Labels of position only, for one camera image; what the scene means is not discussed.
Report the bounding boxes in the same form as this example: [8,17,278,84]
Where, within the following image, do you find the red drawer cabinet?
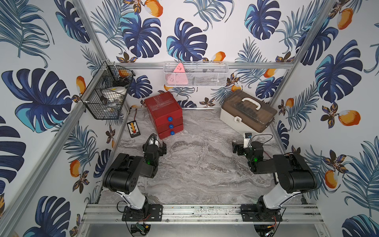
[145,92,184,139]

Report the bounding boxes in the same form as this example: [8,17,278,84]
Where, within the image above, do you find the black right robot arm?
[232,141,318,213]

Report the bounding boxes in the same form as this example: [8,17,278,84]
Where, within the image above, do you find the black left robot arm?
[103,139,167,211]

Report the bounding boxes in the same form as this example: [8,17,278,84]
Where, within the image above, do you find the white storage box brown lid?
[220,90,277,134]

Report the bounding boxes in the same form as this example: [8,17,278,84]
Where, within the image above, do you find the pink triangle item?
[166,63,189,87]

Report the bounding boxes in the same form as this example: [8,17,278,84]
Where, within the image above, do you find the black wire basket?
[80,62,135,120]

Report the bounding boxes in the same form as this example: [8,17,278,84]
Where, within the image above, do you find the clear wall shelf tray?
[163,62,229,87]

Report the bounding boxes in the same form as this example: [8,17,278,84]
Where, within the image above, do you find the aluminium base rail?
[82,204,324,225]

